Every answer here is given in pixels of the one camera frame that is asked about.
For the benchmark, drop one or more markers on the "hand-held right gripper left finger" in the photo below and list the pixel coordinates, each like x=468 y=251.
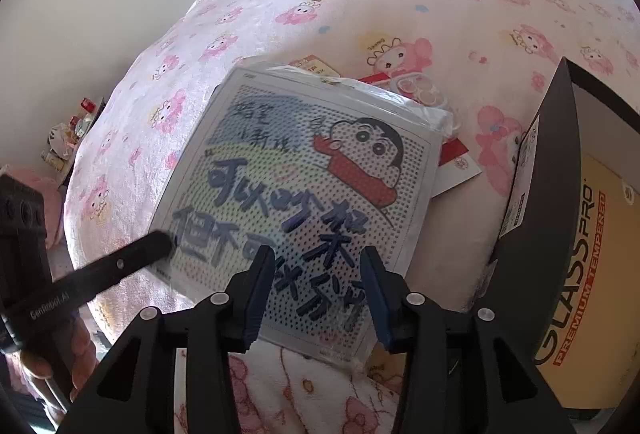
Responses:
x=260 y=294

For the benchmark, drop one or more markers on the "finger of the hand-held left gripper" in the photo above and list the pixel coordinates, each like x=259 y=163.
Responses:
x=125 y=261

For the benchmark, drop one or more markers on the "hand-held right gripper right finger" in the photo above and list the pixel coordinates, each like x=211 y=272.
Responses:
x=372 y=299

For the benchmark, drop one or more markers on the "cartoon bead art board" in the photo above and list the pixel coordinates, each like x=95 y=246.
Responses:
x=300 y=174

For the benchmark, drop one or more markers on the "black cardboard box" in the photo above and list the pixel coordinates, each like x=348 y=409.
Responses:
x=550 y=194

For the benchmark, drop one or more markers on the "person's left hand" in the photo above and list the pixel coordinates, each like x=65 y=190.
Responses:
x=80 y=359

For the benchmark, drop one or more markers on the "pink bow-print pajama pants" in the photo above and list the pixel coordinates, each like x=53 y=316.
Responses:
x=300 y=394

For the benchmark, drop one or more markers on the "white plastic bag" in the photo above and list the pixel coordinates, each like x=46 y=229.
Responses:
x=61 y=139

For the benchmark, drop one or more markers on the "red and white card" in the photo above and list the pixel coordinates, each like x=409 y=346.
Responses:
x=457 y=169

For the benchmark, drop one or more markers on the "orange card pack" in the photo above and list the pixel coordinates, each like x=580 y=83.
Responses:
x=312 y=64

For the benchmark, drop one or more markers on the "yellow printed flat package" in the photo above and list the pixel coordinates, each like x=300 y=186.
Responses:
x=610 y=264

